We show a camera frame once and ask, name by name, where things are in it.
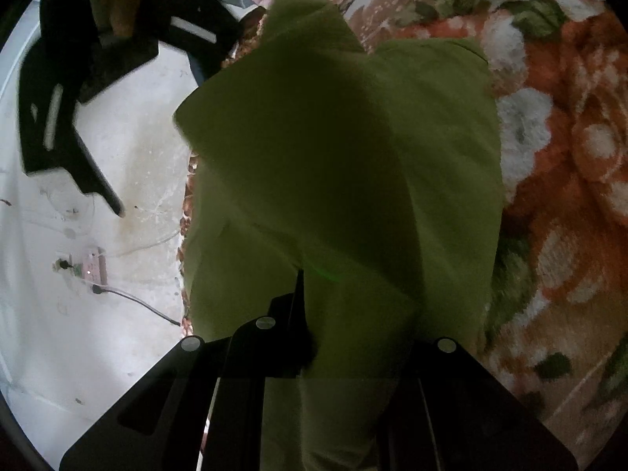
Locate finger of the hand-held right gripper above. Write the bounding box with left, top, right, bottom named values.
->
left=68, top=126, right=127, bottom=220

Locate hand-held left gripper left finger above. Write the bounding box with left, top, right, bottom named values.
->
left=59, top=269, right=319, bottom=471

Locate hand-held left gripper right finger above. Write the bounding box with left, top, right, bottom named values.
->
left=377, top=336, right=578, bottom=471

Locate olive green garment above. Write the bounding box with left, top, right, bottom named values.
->
left=173, top=0, right=506, bottom=471

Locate white power strip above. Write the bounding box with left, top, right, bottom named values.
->
left=53, top=247, right=109, bottom=288

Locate floral printed blanket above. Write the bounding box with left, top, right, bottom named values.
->
left=177, top=0, right=628, bottom=471

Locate black cable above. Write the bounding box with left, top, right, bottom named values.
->
left=91, top=283, right=183, bottom=327

